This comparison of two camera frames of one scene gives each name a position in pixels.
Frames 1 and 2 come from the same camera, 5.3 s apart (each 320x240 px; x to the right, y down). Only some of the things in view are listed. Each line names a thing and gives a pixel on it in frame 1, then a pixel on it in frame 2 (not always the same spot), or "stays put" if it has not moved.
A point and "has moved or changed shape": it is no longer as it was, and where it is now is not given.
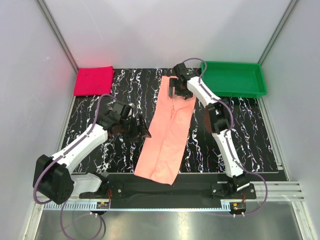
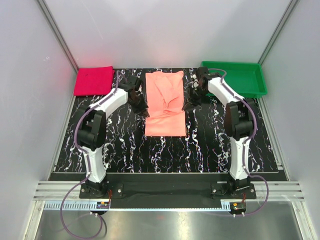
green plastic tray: (235, 79) stays put
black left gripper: (139, 131) → (143, 108)
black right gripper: (173, 83) → (194, 103)
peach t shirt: (160, 157) has moved or changed shape
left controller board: (102, 205) stays put
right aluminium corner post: (279, 28) stays put
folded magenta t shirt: (94, 81) stays put
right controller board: (237, 208) stays put
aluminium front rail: (277, 191) stays put
